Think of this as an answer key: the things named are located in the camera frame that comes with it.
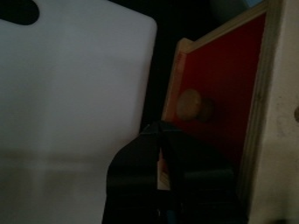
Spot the white plastic cutting board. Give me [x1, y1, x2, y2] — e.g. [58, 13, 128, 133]
[0, 0, 159, 224]

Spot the light wooden drawer box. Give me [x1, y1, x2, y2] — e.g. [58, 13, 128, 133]
[156, 0, 299, 224]

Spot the red drawer with wooden knob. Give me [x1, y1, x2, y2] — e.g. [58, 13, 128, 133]
[170, 12, 268, 179]

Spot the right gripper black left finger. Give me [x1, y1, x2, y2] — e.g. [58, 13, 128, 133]
[102, 122, 164, 224]

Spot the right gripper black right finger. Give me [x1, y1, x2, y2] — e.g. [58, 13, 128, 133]
[160, 122, 248, 224]

